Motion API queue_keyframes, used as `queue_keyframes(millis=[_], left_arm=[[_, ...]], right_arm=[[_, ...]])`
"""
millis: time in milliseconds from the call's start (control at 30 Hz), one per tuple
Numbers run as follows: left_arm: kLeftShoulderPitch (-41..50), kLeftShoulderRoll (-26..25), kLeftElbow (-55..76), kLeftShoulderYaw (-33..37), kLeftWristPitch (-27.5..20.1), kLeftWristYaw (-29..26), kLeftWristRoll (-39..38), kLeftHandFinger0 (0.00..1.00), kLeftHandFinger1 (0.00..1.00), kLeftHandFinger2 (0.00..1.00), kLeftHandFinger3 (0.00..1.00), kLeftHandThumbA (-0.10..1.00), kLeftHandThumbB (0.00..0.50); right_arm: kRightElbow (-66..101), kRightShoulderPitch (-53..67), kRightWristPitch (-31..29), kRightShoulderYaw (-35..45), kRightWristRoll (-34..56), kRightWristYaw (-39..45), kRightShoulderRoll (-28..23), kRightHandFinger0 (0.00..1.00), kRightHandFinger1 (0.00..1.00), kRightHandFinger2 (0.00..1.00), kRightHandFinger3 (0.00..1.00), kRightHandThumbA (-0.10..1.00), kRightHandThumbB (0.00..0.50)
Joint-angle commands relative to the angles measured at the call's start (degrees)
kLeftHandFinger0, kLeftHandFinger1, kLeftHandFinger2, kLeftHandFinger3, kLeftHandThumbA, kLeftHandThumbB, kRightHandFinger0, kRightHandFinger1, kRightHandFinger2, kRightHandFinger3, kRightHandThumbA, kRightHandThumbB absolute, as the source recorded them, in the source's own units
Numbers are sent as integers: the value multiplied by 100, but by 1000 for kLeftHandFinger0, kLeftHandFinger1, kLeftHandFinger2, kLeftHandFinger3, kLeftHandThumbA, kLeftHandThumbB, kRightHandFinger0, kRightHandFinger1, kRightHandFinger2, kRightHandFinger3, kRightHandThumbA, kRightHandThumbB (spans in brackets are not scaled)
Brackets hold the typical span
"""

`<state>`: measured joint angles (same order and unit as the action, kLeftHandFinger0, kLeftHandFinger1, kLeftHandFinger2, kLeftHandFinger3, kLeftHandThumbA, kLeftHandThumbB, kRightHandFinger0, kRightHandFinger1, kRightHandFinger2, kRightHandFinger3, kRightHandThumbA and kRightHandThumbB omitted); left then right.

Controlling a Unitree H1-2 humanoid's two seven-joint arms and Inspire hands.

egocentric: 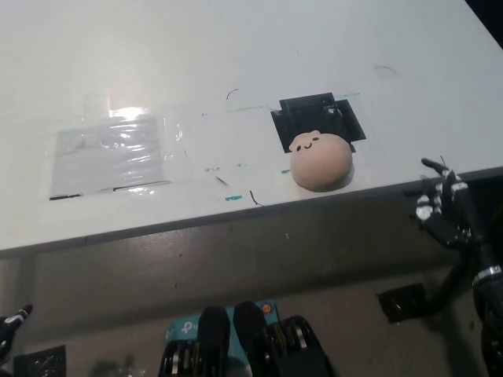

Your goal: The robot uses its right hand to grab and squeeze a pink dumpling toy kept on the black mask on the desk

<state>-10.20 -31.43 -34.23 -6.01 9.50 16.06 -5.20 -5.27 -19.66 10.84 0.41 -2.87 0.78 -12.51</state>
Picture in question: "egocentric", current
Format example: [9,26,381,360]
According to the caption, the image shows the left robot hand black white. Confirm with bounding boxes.
[0,304,35,364]

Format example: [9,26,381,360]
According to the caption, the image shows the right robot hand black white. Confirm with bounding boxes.
[403,156,473,249]

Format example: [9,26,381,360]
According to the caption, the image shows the pink dumpling toy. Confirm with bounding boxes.
[288,131,354,193]

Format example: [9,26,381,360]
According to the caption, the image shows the black mask tape square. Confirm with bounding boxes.
[270,92,367,155]

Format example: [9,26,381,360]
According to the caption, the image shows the small black floor tape patch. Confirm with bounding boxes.
[13,344,67,377]

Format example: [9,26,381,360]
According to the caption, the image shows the large black floor tape patch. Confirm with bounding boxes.
[376,283,438,324]

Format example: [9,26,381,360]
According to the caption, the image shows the clear plastic taped sheet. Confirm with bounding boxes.
[49,115,185,201]

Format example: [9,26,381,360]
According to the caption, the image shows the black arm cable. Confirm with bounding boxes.
[426,243,475,317]

